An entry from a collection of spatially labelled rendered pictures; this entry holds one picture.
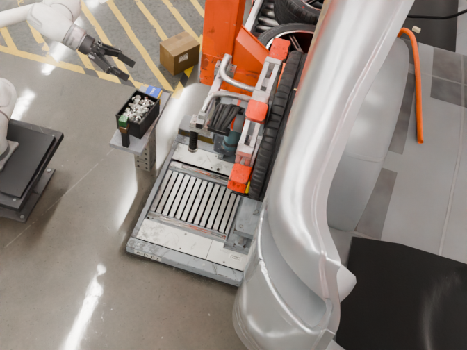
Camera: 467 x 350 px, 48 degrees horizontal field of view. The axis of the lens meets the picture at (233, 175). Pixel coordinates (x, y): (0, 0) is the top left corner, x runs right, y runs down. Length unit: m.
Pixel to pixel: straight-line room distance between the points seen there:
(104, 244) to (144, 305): 0.40
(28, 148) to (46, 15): 0.98
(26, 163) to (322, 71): 1.87
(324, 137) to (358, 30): 0.32
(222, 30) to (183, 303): 1.37
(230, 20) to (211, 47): 0.21
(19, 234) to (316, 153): 2.11
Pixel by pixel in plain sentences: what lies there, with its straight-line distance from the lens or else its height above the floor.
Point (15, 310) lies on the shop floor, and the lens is 2.86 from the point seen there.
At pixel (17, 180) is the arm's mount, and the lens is 2.83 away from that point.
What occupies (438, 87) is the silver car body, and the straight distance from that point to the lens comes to 2.46.
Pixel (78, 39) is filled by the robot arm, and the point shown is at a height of 1.20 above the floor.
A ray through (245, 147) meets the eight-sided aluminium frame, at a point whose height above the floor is 0.98.
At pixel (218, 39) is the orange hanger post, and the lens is 2.66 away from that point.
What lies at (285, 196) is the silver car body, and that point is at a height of 1.63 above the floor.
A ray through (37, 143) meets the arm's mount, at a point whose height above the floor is 0.33.
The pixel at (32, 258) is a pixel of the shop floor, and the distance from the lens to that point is 2.96.
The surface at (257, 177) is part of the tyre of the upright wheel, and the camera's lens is 2.07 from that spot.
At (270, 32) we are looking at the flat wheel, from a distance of 3.28.
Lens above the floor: 2.60
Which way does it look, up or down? 55 degrees down
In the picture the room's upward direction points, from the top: 11 degrees clockwise
